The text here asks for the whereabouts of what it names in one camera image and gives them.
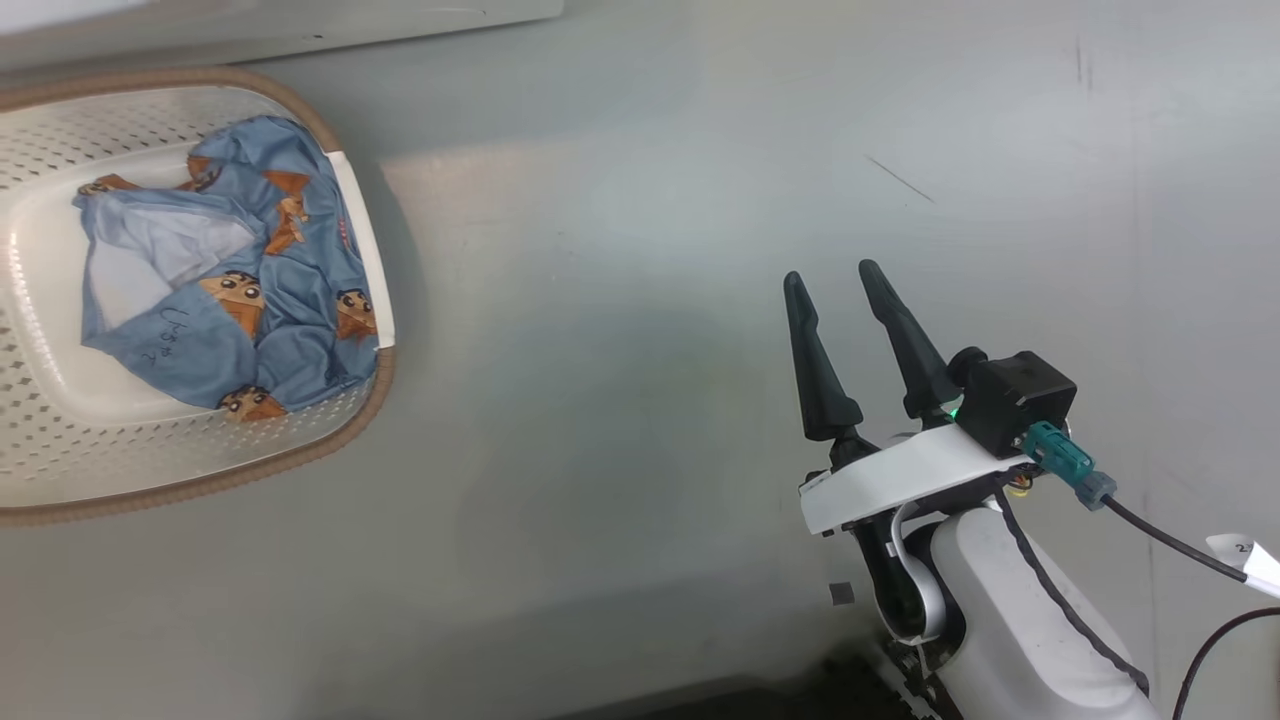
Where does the blue cartoon print garment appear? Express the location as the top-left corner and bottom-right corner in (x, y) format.
(71, 114), (382, 424)

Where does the white paper cable tag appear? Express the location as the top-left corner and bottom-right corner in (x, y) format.
(1204, 532), (1280, 602)

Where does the white washing machine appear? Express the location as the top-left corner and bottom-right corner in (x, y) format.
(0, 0), (567, 73)

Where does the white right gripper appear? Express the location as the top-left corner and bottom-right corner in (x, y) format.
(783, 258), (1041, 537)

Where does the cream perforated laundry basket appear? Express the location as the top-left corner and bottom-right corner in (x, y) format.
(0, 65), (399, 527)

